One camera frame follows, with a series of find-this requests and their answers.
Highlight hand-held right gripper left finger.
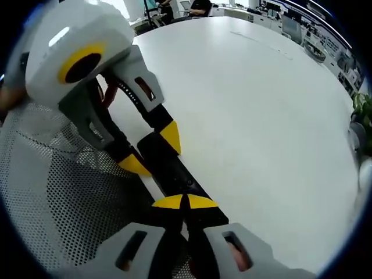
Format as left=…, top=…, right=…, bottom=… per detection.
left=56, top=194, right=187, bottom=279

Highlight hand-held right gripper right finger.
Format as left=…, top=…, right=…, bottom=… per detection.
left=185, top=194, right=317, bottom=279

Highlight black tripod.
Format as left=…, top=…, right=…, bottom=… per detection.
left=144, top=0, right=161, bottom=30

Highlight white table outlet panel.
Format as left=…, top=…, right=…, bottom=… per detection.
left=229, top=28, right=294, bottom=60

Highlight grey plant pot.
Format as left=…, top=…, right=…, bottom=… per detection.
left=348, top=120, right=367, bottom=152

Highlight black remote control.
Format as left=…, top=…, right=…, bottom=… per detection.
left=136, top=133, right=217, bottom=206

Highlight grey office chair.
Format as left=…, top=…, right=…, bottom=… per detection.
left=281, top=14, right=303, bottom=44

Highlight grey mesh chair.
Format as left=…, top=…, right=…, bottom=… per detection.
left=0, top=101, right=175, bottom=279

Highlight white office cabinets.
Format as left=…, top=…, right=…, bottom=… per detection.
left=212, top=5, right=282, bottom=30

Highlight green potted plant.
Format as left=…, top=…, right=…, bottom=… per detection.
left=350, top=91, right=372, bottom=128

